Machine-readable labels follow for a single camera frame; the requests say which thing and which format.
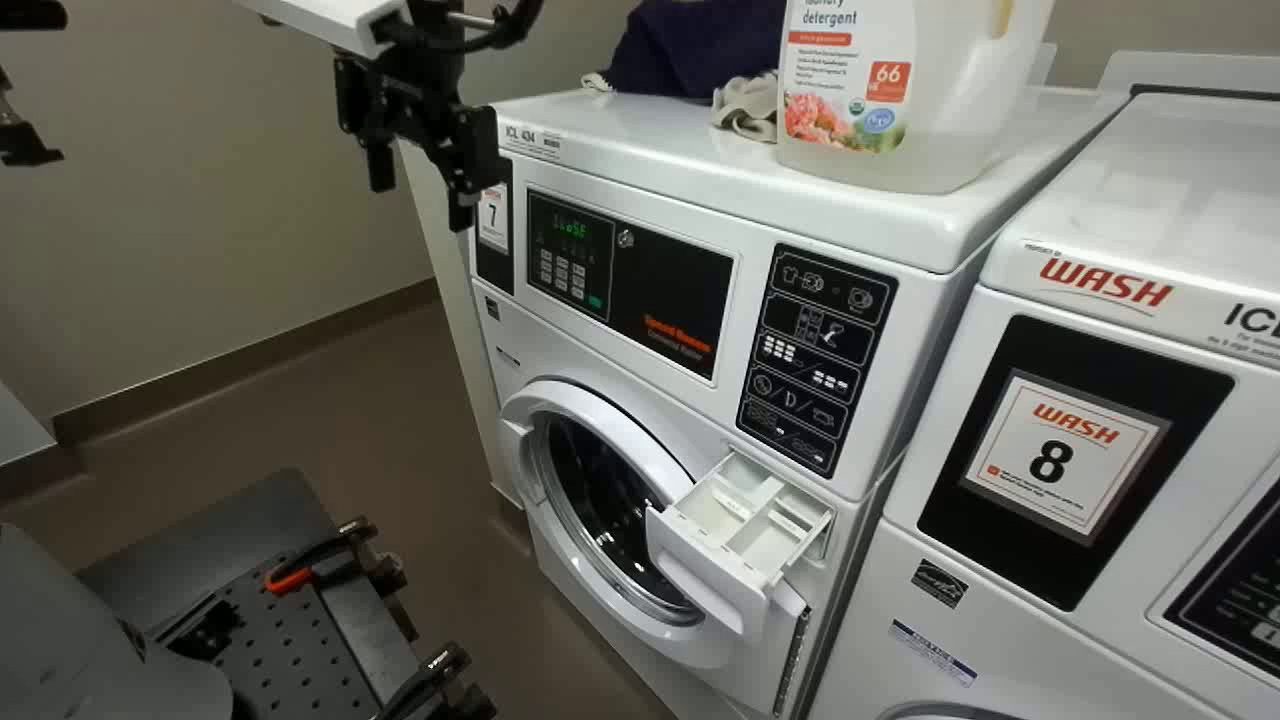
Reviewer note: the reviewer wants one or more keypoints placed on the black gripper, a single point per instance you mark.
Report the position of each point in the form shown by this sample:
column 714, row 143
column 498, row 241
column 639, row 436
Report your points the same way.
column 424, row 95

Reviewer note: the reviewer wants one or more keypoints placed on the white detergent drawer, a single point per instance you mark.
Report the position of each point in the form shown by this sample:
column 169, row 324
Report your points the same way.
column 735, row 533

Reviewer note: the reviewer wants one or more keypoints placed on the white front-load washing machine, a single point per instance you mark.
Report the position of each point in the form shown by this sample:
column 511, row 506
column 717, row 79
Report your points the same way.
column 667, row 321

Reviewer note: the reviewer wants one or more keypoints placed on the laundry detergent bottle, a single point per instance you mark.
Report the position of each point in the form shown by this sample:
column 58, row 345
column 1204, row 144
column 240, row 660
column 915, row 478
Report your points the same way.
column 904, row 81

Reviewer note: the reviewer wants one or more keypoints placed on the white machine with wash logo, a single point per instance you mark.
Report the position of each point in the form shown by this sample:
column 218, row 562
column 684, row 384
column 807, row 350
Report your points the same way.
column 1132, row 400

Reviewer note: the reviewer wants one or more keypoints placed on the number seven sign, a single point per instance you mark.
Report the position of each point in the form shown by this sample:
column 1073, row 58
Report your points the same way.
column 493, row 221

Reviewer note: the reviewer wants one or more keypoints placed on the black payment display panel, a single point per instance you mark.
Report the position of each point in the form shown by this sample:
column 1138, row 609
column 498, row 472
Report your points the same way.
column 641, row 287

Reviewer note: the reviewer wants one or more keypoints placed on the dark blue cloth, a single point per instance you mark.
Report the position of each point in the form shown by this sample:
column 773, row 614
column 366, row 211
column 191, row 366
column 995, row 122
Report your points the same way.
column 694, row 47

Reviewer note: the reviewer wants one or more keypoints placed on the white crumpled rag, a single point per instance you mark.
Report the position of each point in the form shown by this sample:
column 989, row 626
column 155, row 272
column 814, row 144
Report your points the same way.
column 745, row 110

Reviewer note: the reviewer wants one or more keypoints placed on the round washer door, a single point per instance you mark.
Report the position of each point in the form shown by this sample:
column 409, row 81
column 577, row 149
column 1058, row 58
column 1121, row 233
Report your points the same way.
column 603, row 523

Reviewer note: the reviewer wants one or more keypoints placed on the black cycle button panel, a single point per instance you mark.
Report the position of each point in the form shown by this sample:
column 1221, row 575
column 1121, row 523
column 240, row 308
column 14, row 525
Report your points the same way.
column 814, row 355

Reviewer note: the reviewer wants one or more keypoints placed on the grey robot cart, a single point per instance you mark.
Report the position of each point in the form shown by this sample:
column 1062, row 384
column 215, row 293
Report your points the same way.
column 186, row 562

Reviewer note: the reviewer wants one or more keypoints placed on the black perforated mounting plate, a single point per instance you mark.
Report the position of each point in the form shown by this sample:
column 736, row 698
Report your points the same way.
column 293, row 660

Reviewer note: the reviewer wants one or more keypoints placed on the black clamp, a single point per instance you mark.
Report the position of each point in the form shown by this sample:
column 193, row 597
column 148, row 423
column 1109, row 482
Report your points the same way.
column 432, row 679

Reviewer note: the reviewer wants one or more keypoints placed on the black sign holder panel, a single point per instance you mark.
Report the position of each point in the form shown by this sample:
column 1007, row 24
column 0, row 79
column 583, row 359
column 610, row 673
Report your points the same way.
column 975, row 533

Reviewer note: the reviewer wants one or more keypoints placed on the small black label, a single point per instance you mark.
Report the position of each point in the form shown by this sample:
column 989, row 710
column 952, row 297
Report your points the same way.
column 938, row 582

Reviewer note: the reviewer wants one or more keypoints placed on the number eight wash sign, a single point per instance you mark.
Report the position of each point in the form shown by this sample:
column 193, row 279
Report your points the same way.
column 1062, row 453

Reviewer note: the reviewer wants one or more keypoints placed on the blue white sticker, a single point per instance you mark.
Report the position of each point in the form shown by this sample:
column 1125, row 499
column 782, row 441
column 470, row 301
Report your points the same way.
column 935, row 649

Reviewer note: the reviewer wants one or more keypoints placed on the black control panel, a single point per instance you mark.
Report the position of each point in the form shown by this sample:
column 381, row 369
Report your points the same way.
column 1242, row 602

